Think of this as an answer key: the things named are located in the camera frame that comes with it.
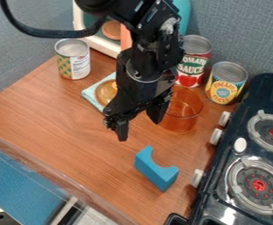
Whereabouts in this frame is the red tomato can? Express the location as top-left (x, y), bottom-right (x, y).
top-left (175, 34), bottom-right (214, 89)

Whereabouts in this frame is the green and white can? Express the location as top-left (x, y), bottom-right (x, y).
top-left (53, 38), bottom-right (93, 81)

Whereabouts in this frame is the toy stove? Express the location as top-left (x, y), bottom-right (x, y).
top-left (164, 72), bottom-right (273, 225)

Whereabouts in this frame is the orange pot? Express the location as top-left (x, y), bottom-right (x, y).
top-left (158, 84), bottom-right (205, 134)

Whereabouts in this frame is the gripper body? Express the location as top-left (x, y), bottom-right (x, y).
top-left (102, 47), bottom-right (179, 130)

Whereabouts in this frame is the orange lid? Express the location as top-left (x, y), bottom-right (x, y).
top-left (93, 79), bottom-right (120, 107)

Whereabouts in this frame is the blue block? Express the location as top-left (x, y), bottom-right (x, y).
top-left (133, 145), bottom-right (181, 193)

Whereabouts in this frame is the black braided cable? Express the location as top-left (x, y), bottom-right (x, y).
top-left (0, 0), bottom-right (104, 40)

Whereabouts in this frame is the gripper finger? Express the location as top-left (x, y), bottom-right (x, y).
top-left (145, 94), bottom-right (173, 125)
top-left (114, 118), bottom-right (131, 142)

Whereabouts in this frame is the toy sink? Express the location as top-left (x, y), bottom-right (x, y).
top-left (71, 0), bottom-right (193, 59)

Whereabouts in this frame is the yellow can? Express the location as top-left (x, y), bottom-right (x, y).
top-left (204, 61), bottom-right (250, 105)

